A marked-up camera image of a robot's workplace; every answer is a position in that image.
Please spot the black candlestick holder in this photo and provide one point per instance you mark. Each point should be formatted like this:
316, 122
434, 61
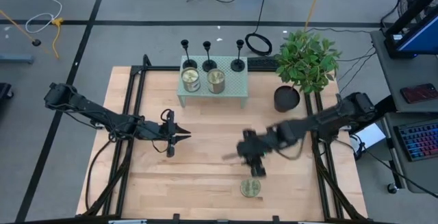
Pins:
189, 63
209, 65
237, 64

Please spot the orange rod black foot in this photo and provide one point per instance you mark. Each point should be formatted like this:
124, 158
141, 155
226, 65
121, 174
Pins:
20, 28

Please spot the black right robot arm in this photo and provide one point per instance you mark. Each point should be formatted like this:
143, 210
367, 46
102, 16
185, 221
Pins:
328, 118

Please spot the dark smartphone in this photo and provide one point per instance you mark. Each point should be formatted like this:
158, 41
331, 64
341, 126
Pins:
419, 93

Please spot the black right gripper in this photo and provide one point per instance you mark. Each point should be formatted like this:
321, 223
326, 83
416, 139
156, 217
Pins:
255, 147

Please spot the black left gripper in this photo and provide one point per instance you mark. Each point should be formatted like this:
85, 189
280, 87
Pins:
159, 131

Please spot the black aluminium table frame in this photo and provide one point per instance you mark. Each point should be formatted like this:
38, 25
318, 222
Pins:
137, 90

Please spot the grey floor foot bar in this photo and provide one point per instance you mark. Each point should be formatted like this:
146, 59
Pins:
15, 58

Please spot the computer monitor blue screen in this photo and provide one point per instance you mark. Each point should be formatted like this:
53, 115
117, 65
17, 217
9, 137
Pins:
419, 35

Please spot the green perforated metal stand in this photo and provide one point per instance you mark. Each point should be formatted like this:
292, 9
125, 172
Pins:
236, 83

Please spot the white box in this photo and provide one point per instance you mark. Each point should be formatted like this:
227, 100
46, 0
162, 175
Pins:
371, 135

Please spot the potted green plant black pot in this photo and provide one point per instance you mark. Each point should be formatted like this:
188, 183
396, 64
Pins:
304, 63

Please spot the scented candle tin cake label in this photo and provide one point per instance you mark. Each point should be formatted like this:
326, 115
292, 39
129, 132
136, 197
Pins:
216, 81
190, 79
250, 187

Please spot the grey side desk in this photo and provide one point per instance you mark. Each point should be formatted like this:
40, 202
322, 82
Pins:
393, 73

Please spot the black perforated metal box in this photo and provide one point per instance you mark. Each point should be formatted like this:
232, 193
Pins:
261, 64

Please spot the backlit rainbow keyboard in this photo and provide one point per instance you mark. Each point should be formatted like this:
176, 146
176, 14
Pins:
419, 142

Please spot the grey keyboard desk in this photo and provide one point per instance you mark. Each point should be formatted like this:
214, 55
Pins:
410, 176

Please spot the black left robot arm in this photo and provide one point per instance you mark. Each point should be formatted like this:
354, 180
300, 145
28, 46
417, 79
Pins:
89, 109

